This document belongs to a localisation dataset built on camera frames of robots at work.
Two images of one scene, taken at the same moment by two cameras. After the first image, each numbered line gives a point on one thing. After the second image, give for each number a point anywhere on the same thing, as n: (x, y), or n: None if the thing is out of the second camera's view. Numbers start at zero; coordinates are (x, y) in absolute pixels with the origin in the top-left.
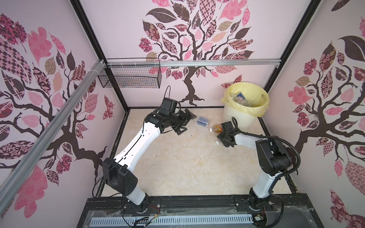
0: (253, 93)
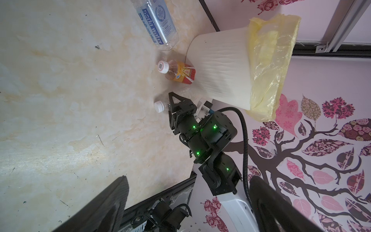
0: (245, 67)
